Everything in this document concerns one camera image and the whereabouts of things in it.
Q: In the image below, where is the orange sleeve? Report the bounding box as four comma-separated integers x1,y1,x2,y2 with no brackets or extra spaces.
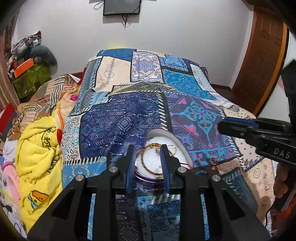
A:
270,194,296,232

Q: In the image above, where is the red string beaded bracelet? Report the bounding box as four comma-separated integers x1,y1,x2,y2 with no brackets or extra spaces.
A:
180,159,219,175

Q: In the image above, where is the purple heart-shaped tin box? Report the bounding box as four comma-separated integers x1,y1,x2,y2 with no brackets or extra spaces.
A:
134,129,194,186

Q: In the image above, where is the yellow cartoon blanket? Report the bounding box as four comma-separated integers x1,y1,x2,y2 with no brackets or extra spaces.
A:
15,111,63,232

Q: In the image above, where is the striped beige brown quilt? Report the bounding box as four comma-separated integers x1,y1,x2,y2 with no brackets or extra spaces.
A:
7,74,80,141

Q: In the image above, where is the right hand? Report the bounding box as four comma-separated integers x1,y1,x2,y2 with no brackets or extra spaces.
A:
273,163,288,198

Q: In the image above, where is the pile of printed clothes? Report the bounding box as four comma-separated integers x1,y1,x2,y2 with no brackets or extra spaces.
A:
6,31,42,68

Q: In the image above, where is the red braided cord bracelet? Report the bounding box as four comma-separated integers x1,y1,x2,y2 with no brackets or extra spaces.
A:
140,143,165,176

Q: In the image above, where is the grey plush pillow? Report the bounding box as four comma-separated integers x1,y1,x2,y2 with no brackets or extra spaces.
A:
30,45,58,75

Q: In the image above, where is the striped pink curtain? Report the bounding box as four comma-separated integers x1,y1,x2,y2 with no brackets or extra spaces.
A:
0,14,22,112

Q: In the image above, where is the small black wall monitor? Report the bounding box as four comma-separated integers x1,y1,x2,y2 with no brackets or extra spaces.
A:
103,0,142,16

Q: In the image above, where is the orange shoe box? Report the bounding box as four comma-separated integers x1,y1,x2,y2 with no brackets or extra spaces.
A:
14,58,34,78

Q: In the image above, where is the brown wooden door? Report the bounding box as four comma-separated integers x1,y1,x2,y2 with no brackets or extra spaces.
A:
232,6,290,116

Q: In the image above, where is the pink garment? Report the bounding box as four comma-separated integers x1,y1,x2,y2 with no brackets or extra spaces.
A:
1,162,20,204

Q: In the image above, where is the blue patchwork bedspread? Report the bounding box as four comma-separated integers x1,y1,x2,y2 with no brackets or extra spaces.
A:
61,49,274,240

